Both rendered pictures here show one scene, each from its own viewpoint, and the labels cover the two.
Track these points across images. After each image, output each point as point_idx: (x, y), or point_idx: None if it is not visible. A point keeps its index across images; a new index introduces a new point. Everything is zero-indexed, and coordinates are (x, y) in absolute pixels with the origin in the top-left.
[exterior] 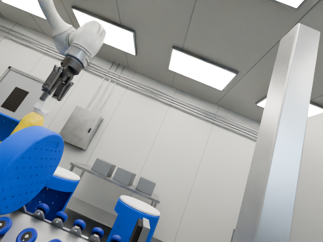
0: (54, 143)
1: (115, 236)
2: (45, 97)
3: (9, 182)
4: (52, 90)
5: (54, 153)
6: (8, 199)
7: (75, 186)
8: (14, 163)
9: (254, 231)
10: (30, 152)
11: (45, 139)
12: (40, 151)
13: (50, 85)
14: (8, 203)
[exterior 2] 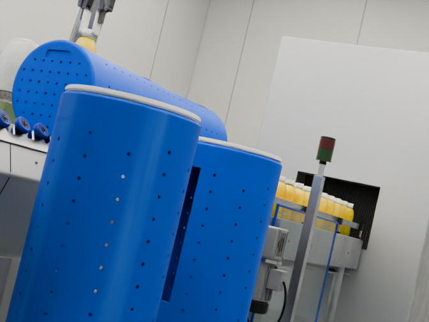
0: (64, 53)
1: None
2: (82, 15)
3: (21, 94)
4: (84, 3)
5: (69, 66)
6: (28, 115)
7: (200, 153)
8: (17, 73)
9: None
10: (30, 64)
11: (43, 48)
12: (43, 62)
13: (78, 0)
14: (30, 120)
